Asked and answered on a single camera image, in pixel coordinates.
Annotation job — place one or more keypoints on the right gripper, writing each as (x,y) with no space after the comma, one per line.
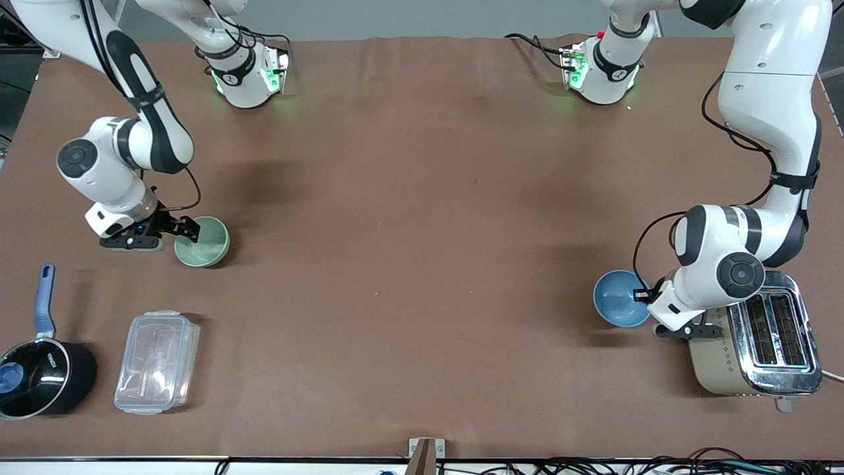
(162,221)

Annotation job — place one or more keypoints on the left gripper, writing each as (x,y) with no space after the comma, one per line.
(641,295)

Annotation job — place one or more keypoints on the blue ceramic bowl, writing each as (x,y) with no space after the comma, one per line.
(618,298)

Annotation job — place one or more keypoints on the green ceramic bowl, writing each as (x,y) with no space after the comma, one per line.
(203,244)

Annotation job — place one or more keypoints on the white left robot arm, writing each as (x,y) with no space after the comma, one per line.
(771,99)

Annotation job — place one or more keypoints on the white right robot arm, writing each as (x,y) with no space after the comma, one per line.
(155,125)

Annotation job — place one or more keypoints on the beige and chrome toaster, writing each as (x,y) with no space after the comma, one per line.
(758,343)

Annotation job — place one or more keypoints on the clear plastic lidded container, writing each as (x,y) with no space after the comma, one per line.
(157,361)

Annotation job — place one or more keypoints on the brown table cloth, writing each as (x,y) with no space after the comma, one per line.
(422,264)

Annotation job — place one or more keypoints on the blue object inside saucepan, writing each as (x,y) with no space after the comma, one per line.
(9,378)

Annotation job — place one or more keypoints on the aluminium frame profile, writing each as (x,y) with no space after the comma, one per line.
(26,26)

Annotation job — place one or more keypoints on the metal bracket with wooden post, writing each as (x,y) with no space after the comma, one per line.
(425,455)

